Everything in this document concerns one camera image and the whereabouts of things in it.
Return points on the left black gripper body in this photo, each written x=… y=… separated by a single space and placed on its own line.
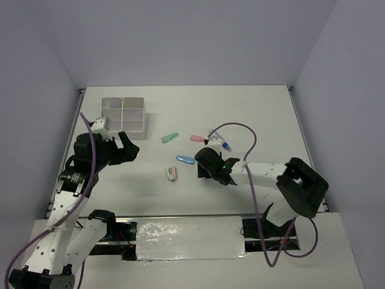
x=110 y=153

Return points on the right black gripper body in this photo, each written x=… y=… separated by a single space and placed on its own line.
x=203 y=172

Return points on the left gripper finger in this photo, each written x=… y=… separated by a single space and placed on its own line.
x=132 y=152
x=127 y=144

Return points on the blue correction tape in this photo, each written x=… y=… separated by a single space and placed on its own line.
x=184 y=159

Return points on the small pink stapler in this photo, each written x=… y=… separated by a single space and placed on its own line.
x=171 y=173

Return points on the clear glue bottle blue cap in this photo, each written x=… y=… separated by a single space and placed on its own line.
x=215 y=135

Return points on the pink correction tape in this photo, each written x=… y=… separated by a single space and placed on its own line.
x=197 y=138

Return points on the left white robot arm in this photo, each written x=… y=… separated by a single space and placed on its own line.
x=58 y=255

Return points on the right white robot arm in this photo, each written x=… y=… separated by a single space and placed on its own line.
x=301 y=188

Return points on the right white divided container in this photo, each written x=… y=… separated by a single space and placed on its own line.
x=134 y=119

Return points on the white divided container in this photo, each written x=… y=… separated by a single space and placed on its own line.
x=112 y=109
x=134 y=119

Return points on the green correction tape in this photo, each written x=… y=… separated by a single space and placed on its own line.
x=167 y=138

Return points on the left white divided container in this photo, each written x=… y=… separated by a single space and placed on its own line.
x=112 y=109

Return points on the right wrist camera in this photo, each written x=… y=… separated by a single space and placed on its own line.
x=215 y=145

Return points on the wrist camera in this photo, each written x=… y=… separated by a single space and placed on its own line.
x=215 y=145
x=100 y=126

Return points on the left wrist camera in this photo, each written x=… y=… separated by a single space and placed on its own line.
x=100 y=126

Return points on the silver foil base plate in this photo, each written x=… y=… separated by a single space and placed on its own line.
x=189 y=238

